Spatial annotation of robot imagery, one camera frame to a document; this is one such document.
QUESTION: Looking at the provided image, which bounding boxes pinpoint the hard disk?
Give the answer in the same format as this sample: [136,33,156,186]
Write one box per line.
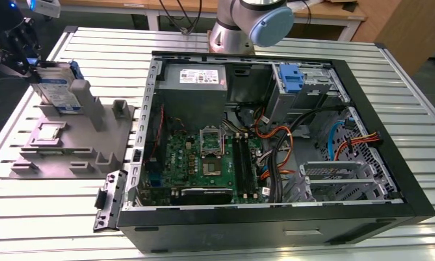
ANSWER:
[28,60,85,114]

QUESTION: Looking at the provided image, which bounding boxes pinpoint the blue data wire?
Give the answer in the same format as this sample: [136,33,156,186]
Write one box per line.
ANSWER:
[325,119,355,163]

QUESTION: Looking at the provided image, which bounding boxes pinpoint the orange red yellow power wire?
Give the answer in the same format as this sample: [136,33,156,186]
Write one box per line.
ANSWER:
[335,131,384,161]

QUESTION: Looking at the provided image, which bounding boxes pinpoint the metal disk bay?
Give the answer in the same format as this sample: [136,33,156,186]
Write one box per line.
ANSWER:
[281,160,399,203]

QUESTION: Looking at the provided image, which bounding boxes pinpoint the silver CPU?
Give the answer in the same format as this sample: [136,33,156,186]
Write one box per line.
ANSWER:
[38,125,62,141]

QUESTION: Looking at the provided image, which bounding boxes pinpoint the green RAM stick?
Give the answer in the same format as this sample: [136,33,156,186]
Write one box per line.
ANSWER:
[38,150,77,156]

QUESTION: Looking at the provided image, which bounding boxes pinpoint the grey parts rack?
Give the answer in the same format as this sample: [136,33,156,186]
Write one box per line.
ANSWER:
[9,79,137,180]

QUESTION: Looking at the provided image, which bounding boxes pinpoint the grey power supply unit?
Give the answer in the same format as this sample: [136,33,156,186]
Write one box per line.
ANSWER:
[154,63,228,131]

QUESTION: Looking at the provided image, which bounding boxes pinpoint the green motherboard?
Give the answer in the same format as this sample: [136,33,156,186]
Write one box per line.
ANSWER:
[138,127,271,206]

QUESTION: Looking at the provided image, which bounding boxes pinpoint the metal socket cover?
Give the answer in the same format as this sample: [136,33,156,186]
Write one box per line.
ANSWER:
[198,126,226,159]

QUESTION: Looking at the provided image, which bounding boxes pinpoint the CPU socket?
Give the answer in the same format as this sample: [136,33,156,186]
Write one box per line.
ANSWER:
[201,159,228,179]

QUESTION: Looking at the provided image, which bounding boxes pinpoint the blue drive latch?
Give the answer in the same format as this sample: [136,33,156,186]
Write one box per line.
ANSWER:
[279,64,305,94]

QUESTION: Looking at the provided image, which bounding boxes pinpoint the metal drive cage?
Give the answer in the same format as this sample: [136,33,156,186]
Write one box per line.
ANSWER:
[265,63,349,127]

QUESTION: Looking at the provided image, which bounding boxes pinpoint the black RAM slot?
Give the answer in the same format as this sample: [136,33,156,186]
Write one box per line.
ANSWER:
[232,133,249,199]

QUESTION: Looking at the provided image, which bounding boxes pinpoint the black graphics card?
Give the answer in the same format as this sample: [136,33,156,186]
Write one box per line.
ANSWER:
[169,187,234,206]

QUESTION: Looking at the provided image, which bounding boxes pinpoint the black PC case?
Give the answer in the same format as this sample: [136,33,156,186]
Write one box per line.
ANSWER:
[116,49,435,253]

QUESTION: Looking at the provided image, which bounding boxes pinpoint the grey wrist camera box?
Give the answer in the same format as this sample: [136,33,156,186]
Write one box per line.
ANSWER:
[24,0,61,19]

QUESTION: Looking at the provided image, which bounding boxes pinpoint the red black twisted fan wire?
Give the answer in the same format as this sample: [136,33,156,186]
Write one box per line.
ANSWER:
[149,104,165,161]

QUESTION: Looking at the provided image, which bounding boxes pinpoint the thin multicolour wires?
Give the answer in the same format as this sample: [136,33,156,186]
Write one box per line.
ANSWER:
[168,116,188,134]

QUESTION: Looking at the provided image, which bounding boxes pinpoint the power supply wire bundle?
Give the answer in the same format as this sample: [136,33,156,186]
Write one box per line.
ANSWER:
[222,104,276,136]

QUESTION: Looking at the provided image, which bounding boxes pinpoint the wooden desk white frame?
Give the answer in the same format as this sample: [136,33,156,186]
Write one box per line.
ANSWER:
[60,0,369,41]

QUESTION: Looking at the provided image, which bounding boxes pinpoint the orange wire loop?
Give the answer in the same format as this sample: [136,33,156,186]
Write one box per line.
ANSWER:
[253,105,295,180]

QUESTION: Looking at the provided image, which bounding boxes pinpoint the thick black cables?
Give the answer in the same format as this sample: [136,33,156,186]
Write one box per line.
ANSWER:
[267,105,351,203]

